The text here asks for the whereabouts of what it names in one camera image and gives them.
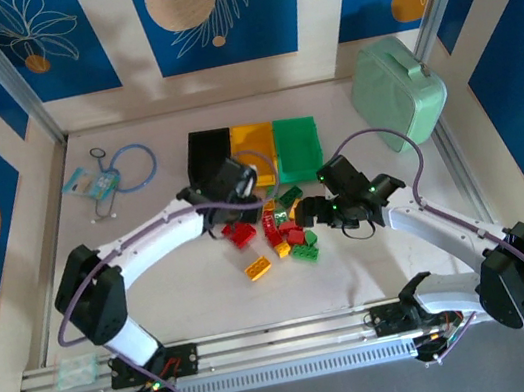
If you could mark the large red lego brick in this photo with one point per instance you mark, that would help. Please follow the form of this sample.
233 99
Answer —
239 234

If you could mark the red printed lego brick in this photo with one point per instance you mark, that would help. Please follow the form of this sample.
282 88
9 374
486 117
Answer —
270 229

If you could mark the orange lego brick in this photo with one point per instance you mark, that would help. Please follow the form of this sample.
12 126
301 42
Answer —
258 268
269 204

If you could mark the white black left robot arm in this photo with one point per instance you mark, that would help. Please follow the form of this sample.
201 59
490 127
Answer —
161 229

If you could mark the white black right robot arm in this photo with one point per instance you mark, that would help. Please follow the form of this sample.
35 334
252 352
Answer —
429 222

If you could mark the small green lego brick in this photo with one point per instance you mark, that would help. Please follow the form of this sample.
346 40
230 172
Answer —
272 189

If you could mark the green plastic container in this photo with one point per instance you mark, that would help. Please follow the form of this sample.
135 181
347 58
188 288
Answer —
296 144

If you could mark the black plastic container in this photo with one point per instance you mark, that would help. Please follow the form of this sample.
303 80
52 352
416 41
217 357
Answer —
208 147

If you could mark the yellow plastic container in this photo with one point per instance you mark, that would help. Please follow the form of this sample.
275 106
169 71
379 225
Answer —
252 139

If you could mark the blue stethoscope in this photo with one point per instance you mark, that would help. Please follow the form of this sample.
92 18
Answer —
153 161

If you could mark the mint green zip case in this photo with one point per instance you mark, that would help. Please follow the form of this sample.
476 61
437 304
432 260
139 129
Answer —
391 92

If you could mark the light blue blister packet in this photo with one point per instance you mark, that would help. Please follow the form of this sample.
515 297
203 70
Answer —
87 183

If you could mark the clear plastic packet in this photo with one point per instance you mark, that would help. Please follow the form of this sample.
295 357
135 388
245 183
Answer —
77 371

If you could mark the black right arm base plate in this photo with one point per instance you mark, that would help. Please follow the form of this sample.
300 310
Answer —
388 321

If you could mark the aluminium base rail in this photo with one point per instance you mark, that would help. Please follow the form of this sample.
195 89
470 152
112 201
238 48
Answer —
287 341

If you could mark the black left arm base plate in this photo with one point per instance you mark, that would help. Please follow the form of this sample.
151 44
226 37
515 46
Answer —
184 359

